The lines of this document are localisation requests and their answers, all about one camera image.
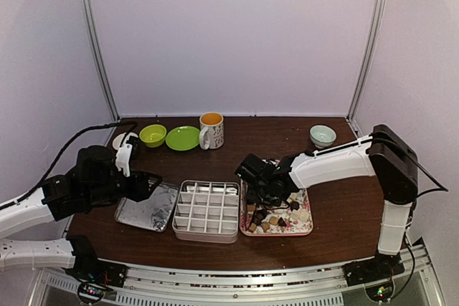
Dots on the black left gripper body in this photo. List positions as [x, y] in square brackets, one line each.
[100, 193]

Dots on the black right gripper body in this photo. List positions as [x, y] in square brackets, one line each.
[260, 194]

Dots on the pink bunny tin lid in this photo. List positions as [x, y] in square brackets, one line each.
[151, 214]

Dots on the pink tin box with dividers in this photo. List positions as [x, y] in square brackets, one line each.
[207, 212]

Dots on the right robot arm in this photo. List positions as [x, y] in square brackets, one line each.
[382, 154]

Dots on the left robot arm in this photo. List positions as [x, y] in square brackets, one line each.
[99, 178]

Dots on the dark heart chocolate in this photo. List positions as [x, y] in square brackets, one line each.
[294, 205]

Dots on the tan Sweet chocolate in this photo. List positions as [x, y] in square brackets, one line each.
[274, 220]

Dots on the floral pink tray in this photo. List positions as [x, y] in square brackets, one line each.
[254, 219]

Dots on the white black bowl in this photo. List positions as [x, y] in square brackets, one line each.
[120, 139]

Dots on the green bowl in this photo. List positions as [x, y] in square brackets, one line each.
[153, 136]

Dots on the green plate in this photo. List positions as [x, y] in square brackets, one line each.
[183, 138]

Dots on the pale blue ceramic bowl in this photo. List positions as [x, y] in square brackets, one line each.
[322, 136]

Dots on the white mug with orange inside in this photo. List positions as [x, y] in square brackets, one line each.
[211, 134]

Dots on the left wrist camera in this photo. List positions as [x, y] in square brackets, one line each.
[128, 151]

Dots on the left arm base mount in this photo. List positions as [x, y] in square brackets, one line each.
[96, 277]

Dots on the front aluminium rail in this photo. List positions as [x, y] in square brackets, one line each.
[319, 285]

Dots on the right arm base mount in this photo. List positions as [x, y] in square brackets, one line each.
[376, 275]

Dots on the left aluminium frame post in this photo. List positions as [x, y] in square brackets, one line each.
[98, 58]

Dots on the aluminium frame post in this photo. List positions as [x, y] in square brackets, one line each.
[98, 58]
[371, 42]

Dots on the right aluminium frame post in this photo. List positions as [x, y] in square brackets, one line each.
[371, 42]

